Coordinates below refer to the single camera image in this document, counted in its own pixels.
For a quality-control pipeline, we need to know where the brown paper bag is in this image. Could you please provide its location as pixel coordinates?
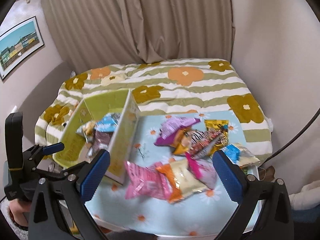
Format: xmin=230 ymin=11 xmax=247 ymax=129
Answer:
xmin=258 ymin=166 xmax=275 ymax=182

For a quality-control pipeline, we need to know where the floral striped duvet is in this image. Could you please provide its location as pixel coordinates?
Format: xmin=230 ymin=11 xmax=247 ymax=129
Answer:
xmin=35 ymin=59 xmax=272 ymax=161

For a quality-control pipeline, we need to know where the Tatre dark snack bag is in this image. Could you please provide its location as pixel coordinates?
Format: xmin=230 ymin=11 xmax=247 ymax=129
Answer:
xmin=173 ymin=128 xmax=222 ymax=157

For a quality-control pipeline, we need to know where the beige curtain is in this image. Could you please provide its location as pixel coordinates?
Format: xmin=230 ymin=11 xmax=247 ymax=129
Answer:
xmin=41 ymin=0 xmax=235 ymax=73

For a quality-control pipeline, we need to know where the dark mauve snack bag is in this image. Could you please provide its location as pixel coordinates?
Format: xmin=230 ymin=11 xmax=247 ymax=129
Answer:
xmin=87 ymin=131 xmax=113 ymax=159

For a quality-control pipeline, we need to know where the gold chocolate snack bag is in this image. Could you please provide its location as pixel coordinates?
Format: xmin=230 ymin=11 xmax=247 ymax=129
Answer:
xmin=204 ymin=120 xmax=229 ymax=155

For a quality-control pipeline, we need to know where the blue cream snack bag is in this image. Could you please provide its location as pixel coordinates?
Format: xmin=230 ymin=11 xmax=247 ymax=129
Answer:
xmin=221 ymin=143 xmax=260 ymax=168

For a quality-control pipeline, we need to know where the purple snack bag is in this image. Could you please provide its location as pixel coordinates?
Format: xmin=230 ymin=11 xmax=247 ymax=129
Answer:
xmin=154 ymin=116 xmax=200 ymax=147

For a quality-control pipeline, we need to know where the left hand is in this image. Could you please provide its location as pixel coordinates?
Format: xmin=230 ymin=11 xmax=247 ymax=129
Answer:
xmin=9 ymin=199 xmax=31 ymax=227

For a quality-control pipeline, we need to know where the green cardboard box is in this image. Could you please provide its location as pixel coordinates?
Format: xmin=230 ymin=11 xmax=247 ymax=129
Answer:
xmin=53 ymin=89 xmax=140 ymax=185

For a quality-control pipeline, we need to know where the blue daisy tablecloth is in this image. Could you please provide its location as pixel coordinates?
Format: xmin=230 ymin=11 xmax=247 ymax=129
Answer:
xmin=86 ymin=111 xmax=245 ymax=237

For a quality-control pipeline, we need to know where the framed houses picture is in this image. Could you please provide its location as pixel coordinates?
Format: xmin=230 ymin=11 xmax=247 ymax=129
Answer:
xmin=1 ymin=16 xmax=44 ymax=81

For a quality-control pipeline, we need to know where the orange cream snack bag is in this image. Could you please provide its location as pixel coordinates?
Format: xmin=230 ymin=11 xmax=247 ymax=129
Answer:
xmin=156 ymin=159 xmax=207 ymax=203

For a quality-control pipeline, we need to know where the black floor lamp stand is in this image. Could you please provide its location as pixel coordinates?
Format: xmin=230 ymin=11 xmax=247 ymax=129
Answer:
xmin=260 ymin=108 xmax=320 ymax=166

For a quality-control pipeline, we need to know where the pale pink snack bag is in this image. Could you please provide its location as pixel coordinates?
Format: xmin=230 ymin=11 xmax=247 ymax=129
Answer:
xmin=185 ymin=153 xmax=217 ymax=189

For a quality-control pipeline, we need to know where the pink striped snack bag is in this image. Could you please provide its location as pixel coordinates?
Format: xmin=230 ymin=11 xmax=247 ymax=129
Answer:
xmin=125 ymin=161 xmax=171 ymax=200

